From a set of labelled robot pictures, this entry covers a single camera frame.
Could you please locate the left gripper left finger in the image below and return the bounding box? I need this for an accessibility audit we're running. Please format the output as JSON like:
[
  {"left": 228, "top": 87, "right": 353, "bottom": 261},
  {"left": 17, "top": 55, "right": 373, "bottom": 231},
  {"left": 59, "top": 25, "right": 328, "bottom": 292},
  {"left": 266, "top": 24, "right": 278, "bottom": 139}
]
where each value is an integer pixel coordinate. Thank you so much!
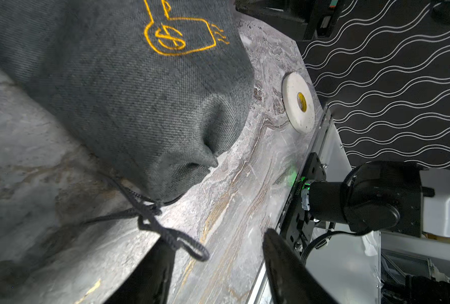
[{"left": 105, "top": 238, "right": 176, "bottom": 304}]

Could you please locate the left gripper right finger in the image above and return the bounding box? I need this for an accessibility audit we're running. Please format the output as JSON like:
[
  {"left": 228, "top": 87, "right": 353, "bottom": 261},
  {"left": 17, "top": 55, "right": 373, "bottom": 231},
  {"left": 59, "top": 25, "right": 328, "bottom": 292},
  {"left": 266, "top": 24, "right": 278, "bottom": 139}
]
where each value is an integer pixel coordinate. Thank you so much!
[{"left": 262, "top": 228, "right": 337, "bottom": 304}]

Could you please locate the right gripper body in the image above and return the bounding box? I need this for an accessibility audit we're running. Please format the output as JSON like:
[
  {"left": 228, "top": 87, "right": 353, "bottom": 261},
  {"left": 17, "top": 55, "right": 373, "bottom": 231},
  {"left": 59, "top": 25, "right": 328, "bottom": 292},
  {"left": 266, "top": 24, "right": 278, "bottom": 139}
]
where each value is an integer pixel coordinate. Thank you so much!
[{"left": 235, "top": 0, "right": 345, "bottom": 41}]

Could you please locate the grey hair dryer bag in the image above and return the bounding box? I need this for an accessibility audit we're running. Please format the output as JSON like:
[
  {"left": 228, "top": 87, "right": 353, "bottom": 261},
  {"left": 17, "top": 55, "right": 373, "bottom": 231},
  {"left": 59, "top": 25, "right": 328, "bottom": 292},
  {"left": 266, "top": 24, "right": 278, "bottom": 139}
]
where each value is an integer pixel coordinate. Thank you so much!
[{"left": 0, "top": 0, "right": 256, "bottom": 263}]

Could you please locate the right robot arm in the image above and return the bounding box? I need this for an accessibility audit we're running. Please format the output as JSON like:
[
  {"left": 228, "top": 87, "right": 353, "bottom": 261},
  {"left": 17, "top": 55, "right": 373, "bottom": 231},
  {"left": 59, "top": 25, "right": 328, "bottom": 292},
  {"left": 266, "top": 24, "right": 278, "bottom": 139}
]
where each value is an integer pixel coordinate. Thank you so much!
[{"left": 235, "top": 1, "right": 450, "bottom": 238}]

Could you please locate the white tape roll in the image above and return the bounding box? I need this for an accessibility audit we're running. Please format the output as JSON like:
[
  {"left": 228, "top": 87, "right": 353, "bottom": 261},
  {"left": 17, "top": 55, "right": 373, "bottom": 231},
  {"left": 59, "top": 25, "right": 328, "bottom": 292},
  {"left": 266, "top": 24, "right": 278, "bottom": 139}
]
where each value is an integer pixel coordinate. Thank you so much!
[{"left": 282, "top": 72, "right": 316, "bottom": 134}]

